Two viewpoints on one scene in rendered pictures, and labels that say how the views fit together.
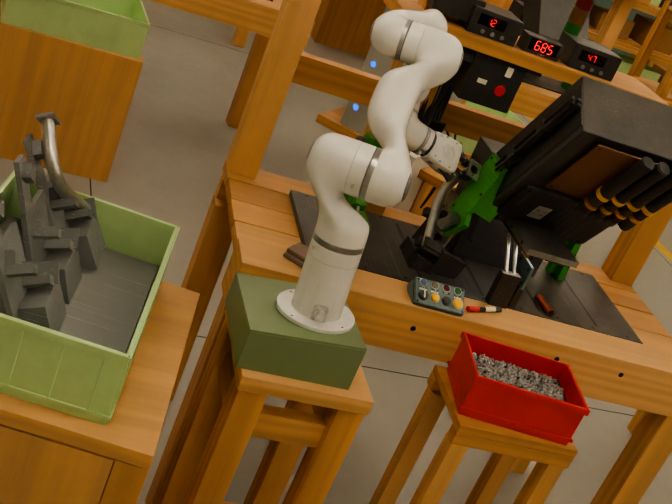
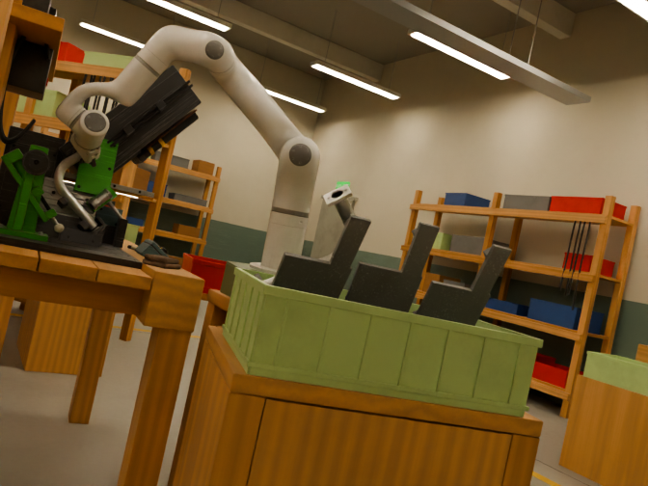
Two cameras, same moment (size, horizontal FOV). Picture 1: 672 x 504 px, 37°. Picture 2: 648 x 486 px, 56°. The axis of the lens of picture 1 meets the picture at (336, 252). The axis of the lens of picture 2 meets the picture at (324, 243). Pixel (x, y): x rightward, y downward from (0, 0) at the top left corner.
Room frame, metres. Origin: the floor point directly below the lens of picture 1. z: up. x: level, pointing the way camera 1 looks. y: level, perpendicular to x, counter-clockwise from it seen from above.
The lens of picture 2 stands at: (2.20, 1.92, 1.04)
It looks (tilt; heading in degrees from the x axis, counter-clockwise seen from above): 1 degrees up; 263
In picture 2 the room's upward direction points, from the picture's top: 12 degrees clockwise
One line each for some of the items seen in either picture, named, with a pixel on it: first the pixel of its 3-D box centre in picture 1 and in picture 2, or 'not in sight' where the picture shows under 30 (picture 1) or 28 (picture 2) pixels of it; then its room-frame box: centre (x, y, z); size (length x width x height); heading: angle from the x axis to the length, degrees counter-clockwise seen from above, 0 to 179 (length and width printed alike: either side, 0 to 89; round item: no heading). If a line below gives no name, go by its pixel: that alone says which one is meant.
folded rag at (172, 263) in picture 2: (306, 257); (162, 261); (2.43, 0.07, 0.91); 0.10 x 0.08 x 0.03; 70
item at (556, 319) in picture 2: not in sight; (490, 285); (-0.72, -5.06, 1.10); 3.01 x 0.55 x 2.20; 114
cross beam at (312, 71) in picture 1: (477, 125); not in sight; (3.21, -0.26, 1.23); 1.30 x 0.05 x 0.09; 109
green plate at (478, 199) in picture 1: (487, 192); (95, 166); (2.78, -0.33, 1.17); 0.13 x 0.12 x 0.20; 109
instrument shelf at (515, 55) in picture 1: (527, 53); (18, 44); (3.11, -0.30, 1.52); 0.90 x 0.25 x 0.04; 109
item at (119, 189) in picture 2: (529, 227); (98, 184); (2.80, -0.49, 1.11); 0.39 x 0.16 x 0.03; 19
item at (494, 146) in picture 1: (507, 207); (28, 180); (3.03, -0.44, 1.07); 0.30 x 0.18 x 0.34; 109
